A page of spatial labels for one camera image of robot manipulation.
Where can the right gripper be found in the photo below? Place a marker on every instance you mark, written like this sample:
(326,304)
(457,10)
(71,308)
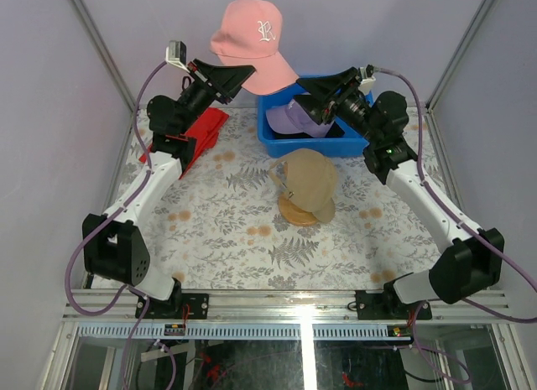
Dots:
(323,109)

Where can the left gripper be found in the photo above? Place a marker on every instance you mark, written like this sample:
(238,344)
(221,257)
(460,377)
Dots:
(226,79)

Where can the blue plastic bin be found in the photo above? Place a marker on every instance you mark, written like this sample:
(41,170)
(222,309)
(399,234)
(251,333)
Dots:
(349,145)

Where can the pink baseball cap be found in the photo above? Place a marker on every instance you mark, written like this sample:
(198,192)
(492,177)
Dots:
(249,34)

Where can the beige baseball cap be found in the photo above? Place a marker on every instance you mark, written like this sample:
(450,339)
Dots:
(308,180)

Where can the wooden hat stand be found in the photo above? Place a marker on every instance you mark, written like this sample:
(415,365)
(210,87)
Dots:
(298,217)

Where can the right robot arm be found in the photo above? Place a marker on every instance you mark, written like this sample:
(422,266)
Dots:
(469,260)

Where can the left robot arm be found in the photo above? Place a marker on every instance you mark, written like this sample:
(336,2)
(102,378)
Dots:
(114,247)

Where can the black cap in bin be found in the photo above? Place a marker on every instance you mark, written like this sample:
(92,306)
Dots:
(334,132)

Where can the purple LA baseball cap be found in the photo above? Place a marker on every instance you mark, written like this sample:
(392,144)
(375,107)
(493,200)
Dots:
(293,119)

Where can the red folded cloth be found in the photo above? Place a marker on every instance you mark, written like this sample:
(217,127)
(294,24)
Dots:
(201,134)

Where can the floral table mat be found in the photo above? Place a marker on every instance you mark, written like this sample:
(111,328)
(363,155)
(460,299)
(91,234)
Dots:
(220,228)

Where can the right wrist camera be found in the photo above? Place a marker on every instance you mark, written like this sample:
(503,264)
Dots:
(367,79)

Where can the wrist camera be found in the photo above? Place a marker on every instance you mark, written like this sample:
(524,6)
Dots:
(175,54)
(367,79)

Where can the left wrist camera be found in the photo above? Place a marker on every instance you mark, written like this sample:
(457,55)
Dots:
(175,54)

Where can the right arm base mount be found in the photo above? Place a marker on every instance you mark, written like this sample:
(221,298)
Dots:
(376,305)

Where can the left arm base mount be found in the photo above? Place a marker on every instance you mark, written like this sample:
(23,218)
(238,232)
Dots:
(181,305)

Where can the aluminium front rail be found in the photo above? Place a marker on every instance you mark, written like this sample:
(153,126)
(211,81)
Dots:
(281,315)

